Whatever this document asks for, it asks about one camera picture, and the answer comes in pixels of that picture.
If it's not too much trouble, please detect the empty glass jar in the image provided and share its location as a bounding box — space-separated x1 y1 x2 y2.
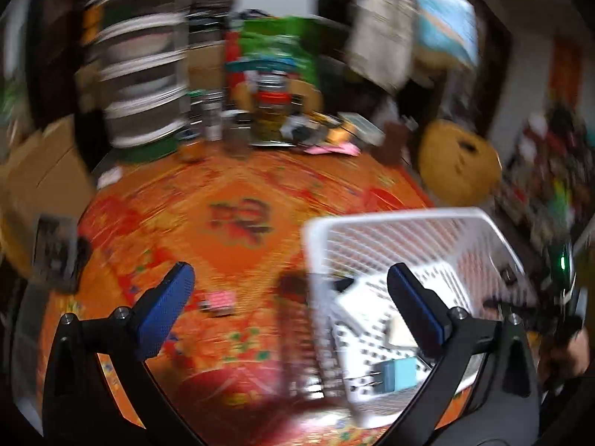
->
223 113 251 159

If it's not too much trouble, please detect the brown cardboard box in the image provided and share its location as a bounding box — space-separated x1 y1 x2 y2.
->
1 116 96 272

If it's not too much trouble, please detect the stacked white drawer unit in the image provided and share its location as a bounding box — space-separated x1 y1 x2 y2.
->
91 0 191 149

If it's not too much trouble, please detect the white perforated plastic basket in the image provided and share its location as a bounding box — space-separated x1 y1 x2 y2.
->
303 207 537 429

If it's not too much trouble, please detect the white canvas tote bag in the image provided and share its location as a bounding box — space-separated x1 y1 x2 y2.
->
345 0 417 95

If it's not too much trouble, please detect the pink paper sheet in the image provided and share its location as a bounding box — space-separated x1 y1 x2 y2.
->
305 143 361 157

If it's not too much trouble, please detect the green plastic bag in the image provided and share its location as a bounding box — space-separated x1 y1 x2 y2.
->
239 16 319 87

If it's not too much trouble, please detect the red floral tablecloth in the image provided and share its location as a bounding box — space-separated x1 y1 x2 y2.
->
39 146 430 445

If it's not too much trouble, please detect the pickle jar red lid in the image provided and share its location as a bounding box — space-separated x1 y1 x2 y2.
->
254 84 292 141

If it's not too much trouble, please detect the black phone holder stand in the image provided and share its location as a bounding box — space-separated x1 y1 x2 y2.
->
31 213 92 294

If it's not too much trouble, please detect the green woven basket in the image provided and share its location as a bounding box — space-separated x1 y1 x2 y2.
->
117 134 177 164

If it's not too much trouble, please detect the light blue charger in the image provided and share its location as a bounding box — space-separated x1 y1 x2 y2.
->
368 358 418 394

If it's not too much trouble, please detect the orange filled glass jar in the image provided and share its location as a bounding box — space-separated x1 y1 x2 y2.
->
177 135 207 163

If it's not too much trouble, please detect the light blue shopping bag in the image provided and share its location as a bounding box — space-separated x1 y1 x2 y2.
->
415 0 478 68

